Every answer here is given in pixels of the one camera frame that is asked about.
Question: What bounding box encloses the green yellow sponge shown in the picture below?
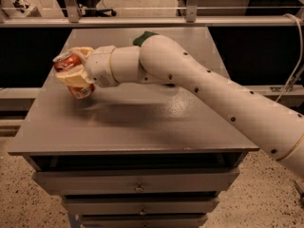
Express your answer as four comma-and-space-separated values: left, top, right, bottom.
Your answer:
133, 31, 156, 47

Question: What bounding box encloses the grey drawer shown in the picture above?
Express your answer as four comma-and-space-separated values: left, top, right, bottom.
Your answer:
62, 197, 219, 216
81, 214, 207, 228
32, 168, 239, 196

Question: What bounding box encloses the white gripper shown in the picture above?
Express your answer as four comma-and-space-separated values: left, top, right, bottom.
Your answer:
56, 46, 119, 87

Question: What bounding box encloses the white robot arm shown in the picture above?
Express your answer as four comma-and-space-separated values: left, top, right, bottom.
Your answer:
53, 31, 304, 178

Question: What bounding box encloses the grey drawer cabinet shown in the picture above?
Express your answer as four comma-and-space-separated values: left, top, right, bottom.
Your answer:
8, 27, 261, 228

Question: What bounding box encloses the middle grey drawer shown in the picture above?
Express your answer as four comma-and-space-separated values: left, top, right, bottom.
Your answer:
62, 197, 219, 216

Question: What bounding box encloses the red coke can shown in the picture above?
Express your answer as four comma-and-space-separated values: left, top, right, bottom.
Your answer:
53, 51, 95, 100

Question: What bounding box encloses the bottom grey drawer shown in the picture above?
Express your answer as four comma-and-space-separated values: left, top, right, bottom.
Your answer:
81, 214, 207, 228

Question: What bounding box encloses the top grey drawer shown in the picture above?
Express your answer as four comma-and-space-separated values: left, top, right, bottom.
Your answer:
32, 168, 239, 196

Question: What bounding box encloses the white cable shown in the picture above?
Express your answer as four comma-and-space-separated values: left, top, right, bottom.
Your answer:
274, 12, 304, 104

